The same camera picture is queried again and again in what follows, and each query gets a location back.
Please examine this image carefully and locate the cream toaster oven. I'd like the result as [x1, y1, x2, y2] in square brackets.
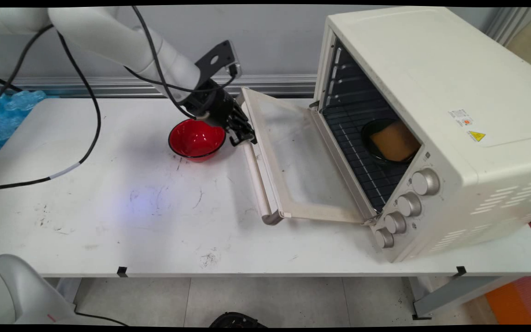
[314, 6, 531, 263]

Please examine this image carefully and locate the black plate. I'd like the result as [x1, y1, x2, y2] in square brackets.
[361, 119, 421, 167]

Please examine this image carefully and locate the thin black cable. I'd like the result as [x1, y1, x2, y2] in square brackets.
[0, 71, 23, 92]

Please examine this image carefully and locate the blue plastic wrap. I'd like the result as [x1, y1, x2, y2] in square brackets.
[0, 90, 47, 167]

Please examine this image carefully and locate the grey table leg brace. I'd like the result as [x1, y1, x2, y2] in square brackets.
[408, 276, 522, 320]

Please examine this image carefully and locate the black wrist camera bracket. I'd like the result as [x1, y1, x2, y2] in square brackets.
[195, 40, 242, 93]

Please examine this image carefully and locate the thin camera cable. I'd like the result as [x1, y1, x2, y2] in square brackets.
[124, 65, 239, 94]

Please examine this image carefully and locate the orange floor object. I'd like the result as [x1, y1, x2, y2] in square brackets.
[484, 281, 531, 326]

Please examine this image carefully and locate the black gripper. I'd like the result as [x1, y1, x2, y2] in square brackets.
[185, 79, 258, 148]

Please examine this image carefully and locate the black object on floor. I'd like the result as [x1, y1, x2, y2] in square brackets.
[209, 312, 268, 328]

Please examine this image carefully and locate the large silver oven knob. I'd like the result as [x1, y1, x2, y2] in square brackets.
[411, 168, 440, 196]

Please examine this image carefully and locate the dark oven wire rack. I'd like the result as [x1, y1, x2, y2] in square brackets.
[323, 99, 409, 213]

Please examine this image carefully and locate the red bowl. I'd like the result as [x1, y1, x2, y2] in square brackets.
[168, 118, 226, 163]

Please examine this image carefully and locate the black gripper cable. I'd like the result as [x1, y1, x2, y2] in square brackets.
[131, 6, 208, 120]

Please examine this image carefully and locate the black floor cable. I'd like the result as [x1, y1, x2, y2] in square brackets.
[73, 304, 130, 327]

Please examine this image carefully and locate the oven door with handle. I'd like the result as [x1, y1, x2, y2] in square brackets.
[236, 87, 380, 226]

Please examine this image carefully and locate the plain thick black cable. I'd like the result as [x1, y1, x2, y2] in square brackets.
[0, 24, 55, 135]

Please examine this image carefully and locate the aluminium profile post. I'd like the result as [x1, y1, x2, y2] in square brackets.
[484, 7, 531, 47]

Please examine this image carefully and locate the white orange label sticker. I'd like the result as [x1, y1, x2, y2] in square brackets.
[448, 109, 473, 127]

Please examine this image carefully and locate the aluminium rail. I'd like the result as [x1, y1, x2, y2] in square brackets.
[0, 75, 318, 98]

